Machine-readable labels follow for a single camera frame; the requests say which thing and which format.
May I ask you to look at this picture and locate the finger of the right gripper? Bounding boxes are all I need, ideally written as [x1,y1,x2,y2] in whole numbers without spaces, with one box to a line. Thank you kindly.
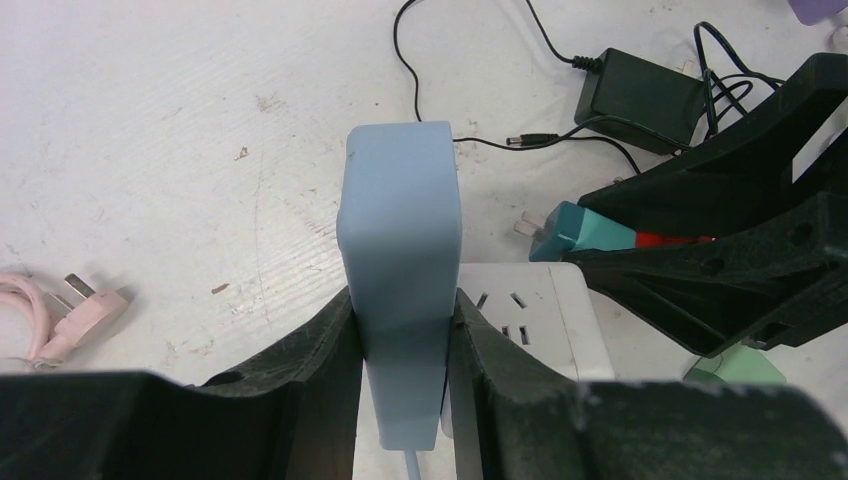
[563,193,847,358]
[578,53,847,237]

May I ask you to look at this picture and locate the red pink plug adapter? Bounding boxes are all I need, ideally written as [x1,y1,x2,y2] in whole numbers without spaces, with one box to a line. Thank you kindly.
[634,232,715,248]

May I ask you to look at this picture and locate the black power adapter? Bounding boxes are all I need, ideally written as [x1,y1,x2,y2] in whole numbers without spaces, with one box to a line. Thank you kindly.
[572,48,705,155]

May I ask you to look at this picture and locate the light blue power strip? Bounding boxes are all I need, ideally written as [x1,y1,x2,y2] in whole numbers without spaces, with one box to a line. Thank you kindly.
[336,121,463,451]

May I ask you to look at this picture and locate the teal plug adapter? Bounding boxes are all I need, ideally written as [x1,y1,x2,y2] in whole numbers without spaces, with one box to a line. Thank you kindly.
[514,201,637,262]

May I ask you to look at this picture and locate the white wall adapter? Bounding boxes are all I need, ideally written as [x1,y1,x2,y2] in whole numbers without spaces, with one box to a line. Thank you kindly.
[439,262,617,439]

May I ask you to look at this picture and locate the thin black cable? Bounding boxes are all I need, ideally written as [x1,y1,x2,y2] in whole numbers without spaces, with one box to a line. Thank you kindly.
[392,0,786,175]

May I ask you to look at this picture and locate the purple USB power strip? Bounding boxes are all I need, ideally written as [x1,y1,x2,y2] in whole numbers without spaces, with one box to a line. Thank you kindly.
[787,0,847,26]

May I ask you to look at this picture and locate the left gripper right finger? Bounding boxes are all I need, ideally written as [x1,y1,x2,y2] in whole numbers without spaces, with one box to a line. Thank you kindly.
[448,293,847,479]

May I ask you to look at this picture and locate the light green charger plug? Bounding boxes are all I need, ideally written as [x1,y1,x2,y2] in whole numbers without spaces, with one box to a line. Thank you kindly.
[683,344,786,385]

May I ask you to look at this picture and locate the pink cable coil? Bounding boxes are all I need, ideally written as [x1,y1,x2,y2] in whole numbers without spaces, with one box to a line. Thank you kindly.
[0,271,130,367]

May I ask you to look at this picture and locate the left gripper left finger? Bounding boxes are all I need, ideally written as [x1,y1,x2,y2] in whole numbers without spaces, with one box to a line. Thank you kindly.
[1,290,362,479]

